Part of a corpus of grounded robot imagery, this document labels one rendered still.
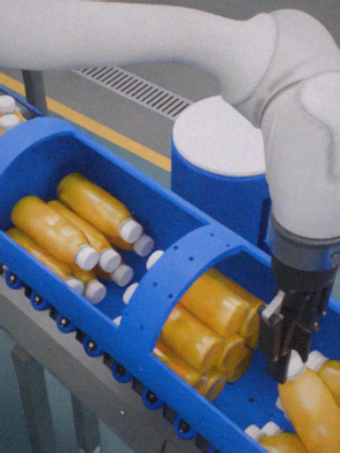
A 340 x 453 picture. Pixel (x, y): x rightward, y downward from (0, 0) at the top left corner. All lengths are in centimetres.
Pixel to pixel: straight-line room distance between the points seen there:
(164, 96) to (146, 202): 215
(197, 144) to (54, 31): 101
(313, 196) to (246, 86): 16
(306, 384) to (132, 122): 250
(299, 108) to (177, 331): 55
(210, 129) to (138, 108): 183
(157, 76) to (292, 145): 300
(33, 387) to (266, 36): 124
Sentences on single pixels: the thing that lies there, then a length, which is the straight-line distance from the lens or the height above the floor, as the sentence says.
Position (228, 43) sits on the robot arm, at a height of 163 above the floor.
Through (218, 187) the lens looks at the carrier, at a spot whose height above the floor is 100.
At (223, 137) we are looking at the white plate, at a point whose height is 104.
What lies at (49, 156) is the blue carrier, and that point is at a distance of 149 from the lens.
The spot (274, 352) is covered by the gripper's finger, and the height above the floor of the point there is 131.
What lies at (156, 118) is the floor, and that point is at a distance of 347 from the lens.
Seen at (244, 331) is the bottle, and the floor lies 109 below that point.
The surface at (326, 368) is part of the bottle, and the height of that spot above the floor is 112.
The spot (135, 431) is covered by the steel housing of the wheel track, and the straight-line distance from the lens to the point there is 141.
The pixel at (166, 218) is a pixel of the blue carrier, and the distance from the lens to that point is 144.
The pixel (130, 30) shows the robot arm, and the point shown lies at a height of 169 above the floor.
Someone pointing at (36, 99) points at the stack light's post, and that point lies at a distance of 207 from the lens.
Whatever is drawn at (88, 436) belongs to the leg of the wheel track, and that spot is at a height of 12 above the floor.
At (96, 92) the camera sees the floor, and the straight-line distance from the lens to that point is 364.
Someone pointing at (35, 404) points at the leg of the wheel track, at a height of 44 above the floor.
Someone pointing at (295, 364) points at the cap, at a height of 123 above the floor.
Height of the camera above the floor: 208
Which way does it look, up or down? 45 degrees down
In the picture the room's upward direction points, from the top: straight up
